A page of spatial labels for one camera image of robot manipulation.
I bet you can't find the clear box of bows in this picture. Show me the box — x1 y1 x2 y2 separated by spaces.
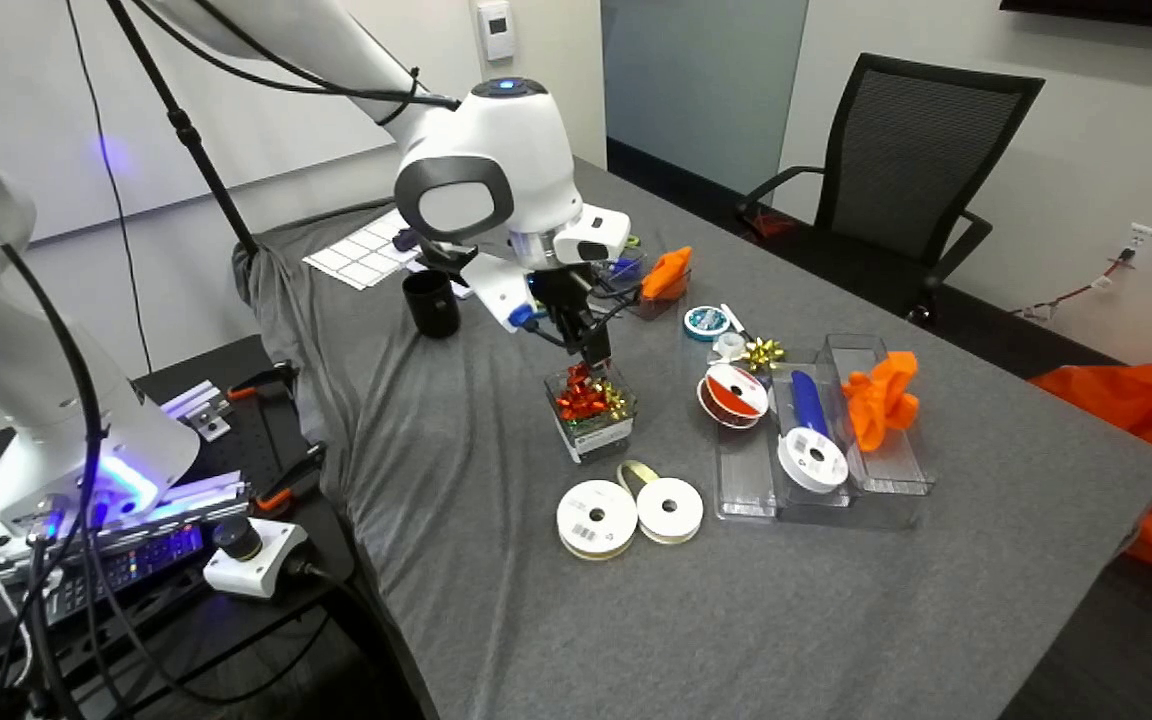
544 367 637 464

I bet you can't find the robot base with electronics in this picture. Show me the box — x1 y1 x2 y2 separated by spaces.
0 178 302 610

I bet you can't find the white spool in tray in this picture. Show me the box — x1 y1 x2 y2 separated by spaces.
774 428 847 497

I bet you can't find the white ribbon spool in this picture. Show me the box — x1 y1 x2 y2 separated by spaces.
637 475 702 545
557 479 637 558

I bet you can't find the clear plastic organizer tray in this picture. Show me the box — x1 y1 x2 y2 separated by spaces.
715 335 931 533

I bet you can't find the blue ribbon roll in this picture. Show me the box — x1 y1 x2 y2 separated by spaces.
678 305 741 343

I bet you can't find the black mesh office chair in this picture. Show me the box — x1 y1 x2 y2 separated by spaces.
736 53 1044 322

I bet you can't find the gold star bow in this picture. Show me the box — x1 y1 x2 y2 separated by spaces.
736 335 789 370

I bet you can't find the grey table cloth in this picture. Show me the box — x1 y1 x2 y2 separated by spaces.
229 155 1152 720

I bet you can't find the black cylindrical cup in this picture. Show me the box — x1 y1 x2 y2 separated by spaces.
402 273 460 341

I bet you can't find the red gift bow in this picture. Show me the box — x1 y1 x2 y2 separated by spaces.
557 367 611 423

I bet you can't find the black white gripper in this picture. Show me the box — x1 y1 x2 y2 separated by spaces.
507 268 611 362

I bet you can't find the orange ribbon bunch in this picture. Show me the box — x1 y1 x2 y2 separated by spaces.
845 352 921 450

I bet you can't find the white label sheet stack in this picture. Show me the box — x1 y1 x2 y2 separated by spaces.
302 212 414 292

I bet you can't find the orange tissue paper ball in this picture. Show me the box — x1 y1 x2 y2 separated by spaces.
640 249 692 305

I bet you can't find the black camera tripod pole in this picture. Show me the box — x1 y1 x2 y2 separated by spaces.
105 0 259 253

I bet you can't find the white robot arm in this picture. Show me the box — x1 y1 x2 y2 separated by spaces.
146 0 629 367

